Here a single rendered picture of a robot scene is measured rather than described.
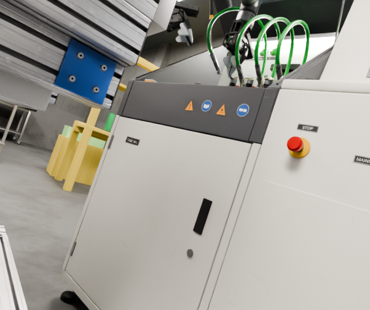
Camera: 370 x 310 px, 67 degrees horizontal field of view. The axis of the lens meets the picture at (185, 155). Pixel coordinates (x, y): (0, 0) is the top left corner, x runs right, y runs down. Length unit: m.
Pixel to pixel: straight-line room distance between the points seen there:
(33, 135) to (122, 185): 7.09
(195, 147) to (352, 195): 0.45
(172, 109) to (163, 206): 0.34
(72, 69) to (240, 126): 0.48
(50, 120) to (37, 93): 7.54
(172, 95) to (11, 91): 0.58
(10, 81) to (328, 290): 0.74
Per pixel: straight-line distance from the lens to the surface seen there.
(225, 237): 0.78
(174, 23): 1.29
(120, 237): 1.06
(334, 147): 0.71
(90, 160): 4.20
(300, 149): 0.70
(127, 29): 0.55
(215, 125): 0.86
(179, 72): 1.43
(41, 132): 8.14
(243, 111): 0.83
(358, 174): 0.69
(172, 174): 0.92
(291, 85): 0.80
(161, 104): 1.06
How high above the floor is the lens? 0.66
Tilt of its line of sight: 3 degrees up
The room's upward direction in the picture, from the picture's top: 19 degrees clockwise
